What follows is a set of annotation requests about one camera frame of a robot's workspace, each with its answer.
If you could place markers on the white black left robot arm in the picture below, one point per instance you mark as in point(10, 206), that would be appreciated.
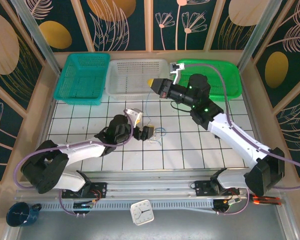
point(85, 150)

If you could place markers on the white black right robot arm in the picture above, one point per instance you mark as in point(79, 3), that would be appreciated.
point(230, 135)

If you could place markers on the white plastic basket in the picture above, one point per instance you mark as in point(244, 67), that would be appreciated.
point(137, 96)

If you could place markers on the green plastic basket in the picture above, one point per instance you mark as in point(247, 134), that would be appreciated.
point(230, 75)

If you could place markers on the teal plastic basket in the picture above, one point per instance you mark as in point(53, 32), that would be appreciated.
point(85, 55)

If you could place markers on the black controller board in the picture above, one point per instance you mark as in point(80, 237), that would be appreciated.
point(225, 205)
point(83, 206)

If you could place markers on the white square clock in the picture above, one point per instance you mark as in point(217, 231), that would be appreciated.
point(141, 212)

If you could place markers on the dark blue mug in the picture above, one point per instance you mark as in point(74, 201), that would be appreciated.
point(17, 215)

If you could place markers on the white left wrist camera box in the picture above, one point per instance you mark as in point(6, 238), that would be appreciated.
point(135, 113)

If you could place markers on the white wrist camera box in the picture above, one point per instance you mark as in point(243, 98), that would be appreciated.
point(176, 67)
point(135, 113)

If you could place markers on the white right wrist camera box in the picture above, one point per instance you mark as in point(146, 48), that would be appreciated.
point(176, 67)

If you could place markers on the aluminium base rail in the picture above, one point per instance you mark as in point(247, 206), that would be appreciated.
point(150, 186)

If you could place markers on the aluminium frame post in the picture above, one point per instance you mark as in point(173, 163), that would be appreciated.
point(261, 32)
point(37, 37)

